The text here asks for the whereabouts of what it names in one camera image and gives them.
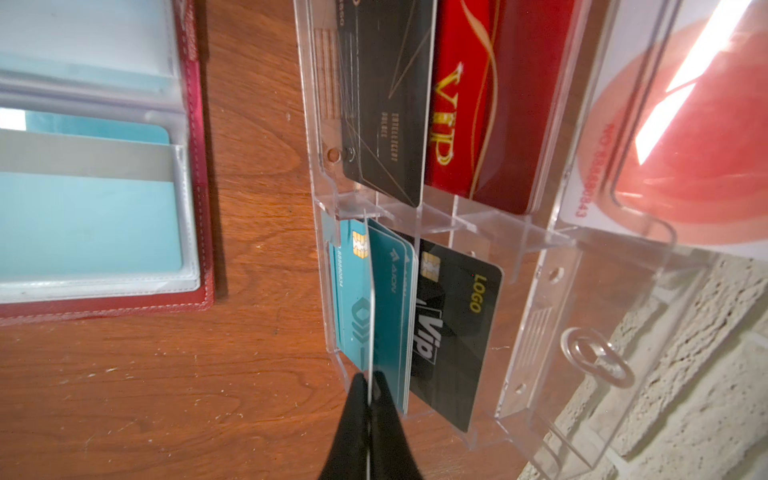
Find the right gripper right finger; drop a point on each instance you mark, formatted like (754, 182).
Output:
(390, 454)

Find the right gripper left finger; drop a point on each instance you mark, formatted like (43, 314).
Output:
(348, 456)

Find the clear acrylic card display stand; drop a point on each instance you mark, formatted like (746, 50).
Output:
(611, 356)

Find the red leather card holder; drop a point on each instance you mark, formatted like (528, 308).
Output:
(129, 61)

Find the black logo Vip card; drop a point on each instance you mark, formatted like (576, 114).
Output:
(456, 298)

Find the teal VIP card in stand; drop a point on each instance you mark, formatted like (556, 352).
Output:
(392, 258)

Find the red VIP card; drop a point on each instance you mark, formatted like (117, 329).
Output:
(498, 75)

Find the red white patterned card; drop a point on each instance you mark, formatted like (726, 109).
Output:
(673, 145)

